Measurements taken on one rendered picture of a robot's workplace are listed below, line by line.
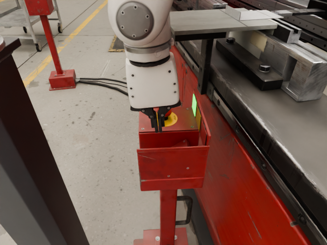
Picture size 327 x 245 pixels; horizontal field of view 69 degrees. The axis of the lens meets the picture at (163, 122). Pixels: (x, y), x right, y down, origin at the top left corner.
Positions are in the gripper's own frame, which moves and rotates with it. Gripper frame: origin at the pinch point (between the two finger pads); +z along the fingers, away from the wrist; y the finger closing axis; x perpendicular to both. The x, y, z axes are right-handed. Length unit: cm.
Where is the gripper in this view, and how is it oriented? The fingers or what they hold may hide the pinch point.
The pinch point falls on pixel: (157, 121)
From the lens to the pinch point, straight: 52.6
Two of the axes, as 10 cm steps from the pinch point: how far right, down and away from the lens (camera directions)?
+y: -9.9, 1.1, 0.0
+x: 0.7, 6.1, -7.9
